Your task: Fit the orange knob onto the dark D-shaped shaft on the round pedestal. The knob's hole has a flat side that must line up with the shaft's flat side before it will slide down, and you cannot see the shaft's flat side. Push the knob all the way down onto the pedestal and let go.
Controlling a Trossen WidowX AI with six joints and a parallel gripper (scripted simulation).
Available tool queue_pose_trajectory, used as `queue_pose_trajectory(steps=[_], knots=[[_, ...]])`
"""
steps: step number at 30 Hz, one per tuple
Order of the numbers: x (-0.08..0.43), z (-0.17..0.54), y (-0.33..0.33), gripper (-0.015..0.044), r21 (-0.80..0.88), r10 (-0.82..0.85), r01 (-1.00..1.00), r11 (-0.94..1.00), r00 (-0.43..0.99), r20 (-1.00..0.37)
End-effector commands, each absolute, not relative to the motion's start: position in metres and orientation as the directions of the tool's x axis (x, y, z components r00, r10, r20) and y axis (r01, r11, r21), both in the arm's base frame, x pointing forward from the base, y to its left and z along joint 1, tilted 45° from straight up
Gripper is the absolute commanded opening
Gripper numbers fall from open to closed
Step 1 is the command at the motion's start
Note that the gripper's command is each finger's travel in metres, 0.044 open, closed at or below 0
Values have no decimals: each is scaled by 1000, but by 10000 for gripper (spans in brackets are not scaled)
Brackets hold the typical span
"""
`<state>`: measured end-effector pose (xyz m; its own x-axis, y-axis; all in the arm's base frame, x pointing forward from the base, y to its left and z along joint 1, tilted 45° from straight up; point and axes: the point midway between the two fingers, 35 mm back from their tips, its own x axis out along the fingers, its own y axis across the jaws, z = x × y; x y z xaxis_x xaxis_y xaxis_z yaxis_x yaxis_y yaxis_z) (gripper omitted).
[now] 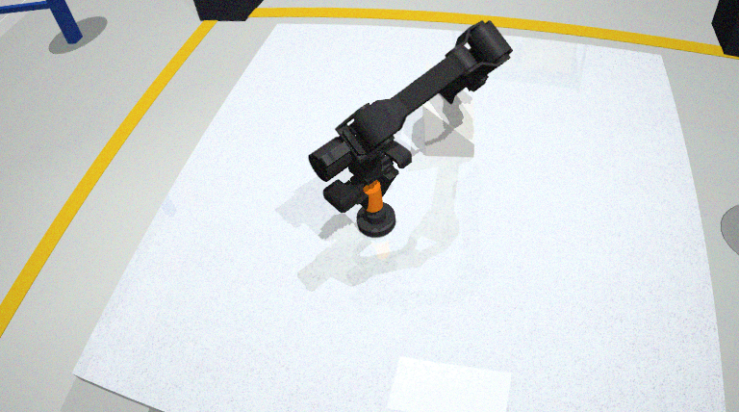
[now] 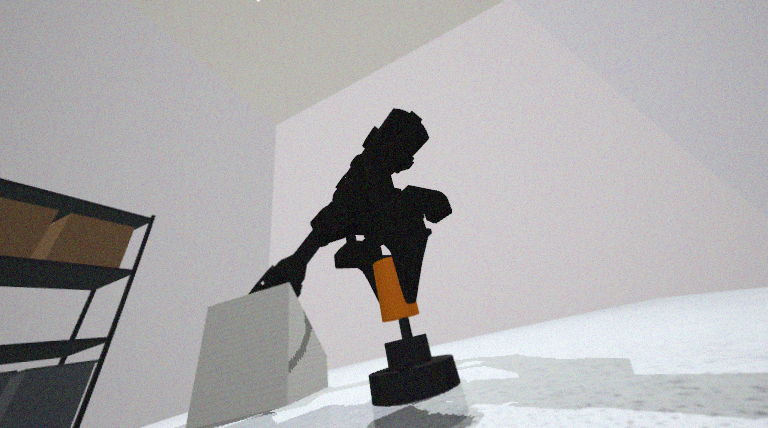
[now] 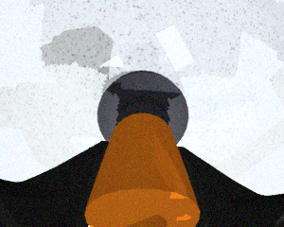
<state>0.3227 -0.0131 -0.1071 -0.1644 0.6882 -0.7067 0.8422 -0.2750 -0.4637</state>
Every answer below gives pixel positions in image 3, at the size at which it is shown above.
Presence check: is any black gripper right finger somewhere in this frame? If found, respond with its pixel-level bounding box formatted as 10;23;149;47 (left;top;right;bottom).
177;147;284;227

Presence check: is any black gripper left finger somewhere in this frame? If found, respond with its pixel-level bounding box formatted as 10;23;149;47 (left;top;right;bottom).
0;140;109;227

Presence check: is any black stepped pedestal with shaft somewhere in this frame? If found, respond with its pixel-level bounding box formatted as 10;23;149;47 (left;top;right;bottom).
97;71;190;145

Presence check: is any orange knob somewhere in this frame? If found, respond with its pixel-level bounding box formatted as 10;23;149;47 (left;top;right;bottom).
84;113;200;227

